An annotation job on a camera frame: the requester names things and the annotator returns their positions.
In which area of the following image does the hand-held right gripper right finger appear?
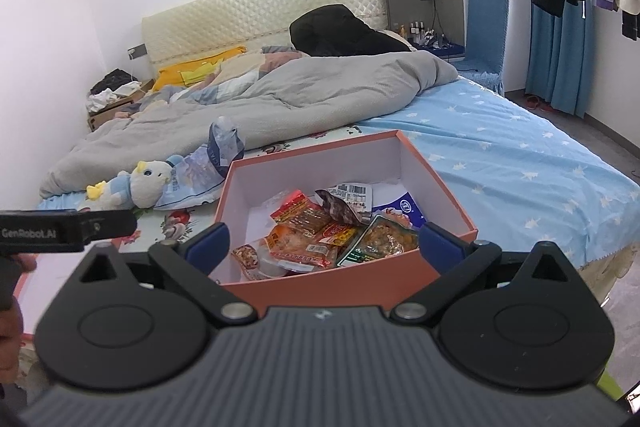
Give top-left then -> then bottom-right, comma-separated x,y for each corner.
390,223 -> 571,324

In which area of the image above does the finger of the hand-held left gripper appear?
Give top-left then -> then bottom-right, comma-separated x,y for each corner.
90,209 -> 139,242

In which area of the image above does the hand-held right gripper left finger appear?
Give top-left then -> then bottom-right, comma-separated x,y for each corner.
75,223 -> 259,325

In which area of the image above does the clear nut snack packet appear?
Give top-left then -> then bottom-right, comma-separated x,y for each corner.
231,243 -> 291,282

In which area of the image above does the blue white snack packet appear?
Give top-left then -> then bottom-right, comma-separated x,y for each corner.
372,191 -> 427,228

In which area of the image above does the green label snack packet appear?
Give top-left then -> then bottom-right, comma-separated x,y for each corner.
336,213 -> 420,269

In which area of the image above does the orange snack packet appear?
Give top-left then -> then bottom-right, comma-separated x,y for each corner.
264,227 -> 335,272

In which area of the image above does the dark foil snack packet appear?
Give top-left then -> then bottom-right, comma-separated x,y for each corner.
314,188 -> 372,226

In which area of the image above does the deep pink box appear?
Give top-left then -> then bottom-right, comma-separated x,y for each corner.
209,130 -> 479,308

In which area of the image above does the person's left hand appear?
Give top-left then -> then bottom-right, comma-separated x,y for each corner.
0,256 -> 39,386

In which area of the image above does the fruit print mat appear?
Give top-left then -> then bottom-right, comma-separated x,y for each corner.
35,127 -> 371,258

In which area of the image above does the shallow pink box lid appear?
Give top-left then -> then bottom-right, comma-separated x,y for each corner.
15,252 -> 87,339

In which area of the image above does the white blue plush toy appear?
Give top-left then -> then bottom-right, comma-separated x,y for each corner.
86,159 -> 174,210

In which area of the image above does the blue tissue pack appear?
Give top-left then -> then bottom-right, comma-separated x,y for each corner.
152,116 -> 247,211

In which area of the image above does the cardboard box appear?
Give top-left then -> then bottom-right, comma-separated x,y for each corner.
87,78 -> 156,132

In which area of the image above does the blue star bed sheet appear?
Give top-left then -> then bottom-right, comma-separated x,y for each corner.
357,74 -> 640,269

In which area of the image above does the pile of clothes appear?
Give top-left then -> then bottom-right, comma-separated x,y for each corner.
87,68 -> 142,112

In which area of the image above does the yellow pillow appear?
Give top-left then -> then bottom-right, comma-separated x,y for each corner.
152,46 -> 249,92

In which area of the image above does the grey duvet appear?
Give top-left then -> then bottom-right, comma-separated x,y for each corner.
40,52 -> 459,198

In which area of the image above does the pastel patterned quilt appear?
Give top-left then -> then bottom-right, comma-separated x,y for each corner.
120,46 -> 312,118

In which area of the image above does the blue nightstand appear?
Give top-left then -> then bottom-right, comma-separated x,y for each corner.
415,42 -> 469,58

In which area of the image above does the blue curtain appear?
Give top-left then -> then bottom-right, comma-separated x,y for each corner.
525,0 -> 596,118

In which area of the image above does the row of small bottles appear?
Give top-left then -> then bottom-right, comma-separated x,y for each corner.
392,21 -> 454,49

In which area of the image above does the blue chair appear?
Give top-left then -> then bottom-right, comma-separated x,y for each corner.
465,0 -> 510,90

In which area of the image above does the cream quilted headboard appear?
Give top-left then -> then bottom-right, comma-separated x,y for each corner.
141,0 -> 390,80

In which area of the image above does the black jacket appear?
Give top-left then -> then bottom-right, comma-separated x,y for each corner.
290,4 -> 417,57

